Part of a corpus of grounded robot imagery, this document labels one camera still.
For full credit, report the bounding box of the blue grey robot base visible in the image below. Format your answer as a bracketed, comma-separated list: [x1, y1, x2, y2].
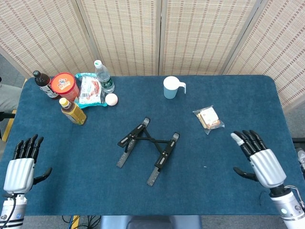
[99, 215, 203, 229]

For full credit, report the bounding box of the floor cables bundle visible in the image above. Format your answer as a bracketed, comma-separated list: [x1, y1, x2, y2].
[61, 215, 101, 229]

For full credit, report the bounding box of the blue table cloth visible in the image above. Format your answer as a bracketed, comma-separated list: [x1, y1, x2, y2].
[0, 75, 301, 217]

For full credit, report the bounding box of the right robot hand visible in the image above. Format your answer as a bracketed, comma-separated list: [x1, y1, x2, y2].
[230, 130, 287, 189]

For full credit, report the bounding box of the pale pink ball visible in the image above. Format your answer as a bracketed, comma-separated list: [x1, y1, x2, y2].
[105, 93, 119, 106]

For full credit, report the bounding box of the black folding laptop stand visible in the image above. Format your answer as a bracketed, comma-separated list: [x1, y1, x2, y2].
[116, 116, 181, 187]

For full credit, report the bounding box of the woven folding screen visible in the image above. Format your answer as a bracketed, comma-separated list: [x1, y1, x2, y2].
[0, 0, 305, 113]

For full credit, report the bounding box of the light blue white-handled mug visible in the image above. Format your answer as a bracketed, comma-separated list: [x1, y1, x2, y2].
[163, 76, 187, 100]

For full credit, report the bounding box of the dark brown drink bottle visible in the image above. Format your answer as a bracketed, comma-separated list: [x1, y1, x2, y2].
[32, 70, 61, 100]

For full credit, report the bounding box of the clear green-label water bottle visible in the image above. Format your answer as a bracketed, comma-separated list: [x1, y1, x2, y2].
[93, 60, 115, 94]

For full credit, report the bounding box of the grey trousered person's leg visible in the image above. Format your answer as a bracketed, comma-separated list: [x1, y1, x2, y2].
[0, 83, 22, 112]

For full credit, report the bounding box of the white teal snack bag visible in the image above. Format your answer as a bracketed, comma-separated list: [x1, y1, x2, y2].
[75, 73, 108, 109]

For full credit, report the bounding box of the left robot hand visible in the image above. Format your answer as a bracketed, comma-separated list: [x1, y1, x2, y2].
[3, 134, 53, 194]

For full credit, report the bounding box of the red lidded plastic tub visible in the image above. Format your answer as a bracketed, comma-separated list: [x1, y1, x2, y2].
[51, 72, 80, 102]

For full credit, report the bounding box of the white sneaker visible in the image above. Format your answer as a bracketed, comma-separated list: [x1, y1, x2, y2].
[295, 147, 305, 171]

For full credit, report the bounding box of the yellow tea bottle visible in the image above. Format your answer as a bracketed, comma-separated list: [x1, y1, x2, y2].
[59, 97, 88, 126]

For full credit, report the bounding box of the clear bag of biscuits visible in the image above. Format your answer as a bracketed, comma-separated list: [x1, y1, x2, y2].
[192, 104, 225, 135]

